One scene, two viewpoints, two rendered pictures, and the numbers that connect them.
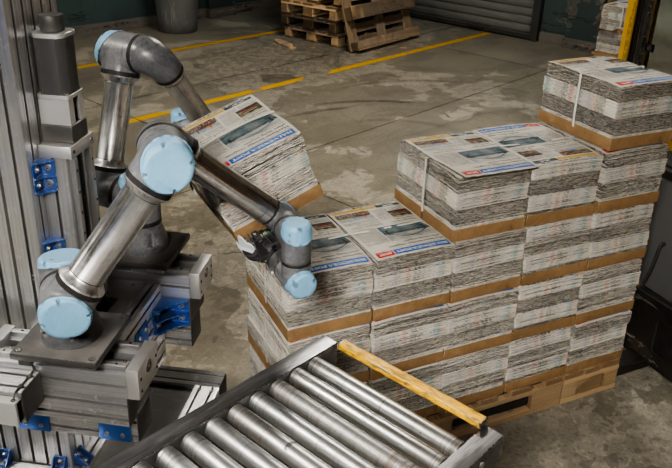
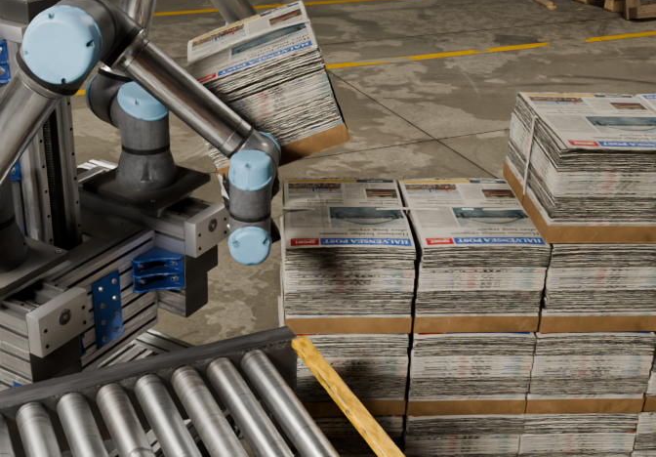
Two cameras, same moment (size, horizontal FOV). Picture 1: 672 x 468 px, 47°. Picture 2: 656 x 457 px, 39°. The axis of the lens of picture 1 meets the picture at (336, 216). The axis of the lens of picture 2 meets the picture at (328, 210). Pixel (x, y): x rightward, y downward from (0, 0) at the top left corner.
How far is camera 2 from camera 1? 70 cm
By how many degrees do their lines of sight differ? 19
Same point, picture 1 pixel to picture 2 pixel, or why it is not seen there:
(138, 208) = (24, 99)
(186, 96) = not seen: outside the picture
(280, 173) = (287, 100)
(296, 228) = (243, 164)
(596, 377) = not seen: outside the picture
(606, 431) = not seen: outside the picture
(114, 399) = (17, 350)
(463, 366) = (558, 430)
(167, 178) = (54, 62)
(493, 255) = (616, 275)
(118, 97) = not seen: outside the picture
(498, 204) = (628, 199)
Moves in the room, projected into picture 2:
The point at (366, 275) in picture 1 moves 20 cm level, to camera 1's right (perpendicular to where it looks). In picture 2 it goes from (404, 265) to (495, 285)
